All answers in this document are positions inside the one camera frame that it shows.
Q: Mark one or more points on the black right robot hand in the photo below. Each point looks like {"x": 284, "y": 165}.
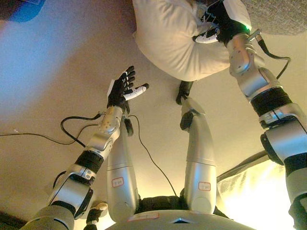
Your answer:
{"x": 227, "y": 24}

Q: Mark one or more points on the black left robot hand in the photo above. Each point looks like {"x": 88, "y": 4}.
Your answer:
{"x": 117, "y": 93}

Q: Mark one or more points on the white pillow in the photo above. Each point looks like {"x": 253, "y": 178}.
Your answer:
{"x": 168, "y": 43}

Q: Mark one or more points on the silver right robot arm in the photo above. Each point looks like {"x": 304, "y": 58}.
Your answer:
{"x": 254, "y": 79}

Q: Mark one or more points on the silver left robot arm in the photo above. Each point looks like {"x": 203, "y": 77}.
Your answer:
{"x": 105, "y": 129}

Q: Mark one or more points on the black left robot foot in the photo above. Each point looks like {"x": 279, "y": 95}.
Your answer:
{"x": 128, "y": 125}

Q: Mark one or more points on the black robot foot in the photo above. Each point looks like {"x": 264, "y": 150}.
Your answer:
{"x": 183, "y": 91}
{"x": 128, "y": 125}

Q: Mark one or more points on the black right robot foot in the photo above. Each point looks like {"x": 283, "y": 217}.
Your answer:
{"x": 183, "y": 91}

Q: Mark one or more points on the silver left robot leg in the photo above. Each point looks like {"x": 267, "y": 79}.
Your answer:
{"x": 121, "y": 172}

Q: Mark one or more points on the silver robot leg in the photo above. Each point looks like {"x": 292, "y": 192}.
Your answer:
{"x": 121, "y": 172}
{"x": 200, "y": 155}

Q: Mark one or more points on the silver right robot leg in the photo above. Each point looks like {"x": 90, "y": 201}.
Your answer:
{"x": 200, "y": 155}

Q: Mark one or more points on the beige and black object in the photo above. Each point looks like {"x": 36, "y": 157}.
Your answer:
{"x": 96, "y": 212}

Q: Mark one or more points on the blue blurry object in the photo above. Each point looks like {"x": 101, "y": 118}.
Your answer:
{"x": 26, "y": 12}

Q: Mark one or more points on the gray robot torso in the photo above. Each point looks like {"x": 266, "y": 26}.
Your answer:
{"x": 180, "y": 222}

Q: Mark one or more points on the translucent plastic bag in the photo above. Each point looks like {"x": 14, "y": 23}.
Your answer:
{"x": 251, "y": 191}

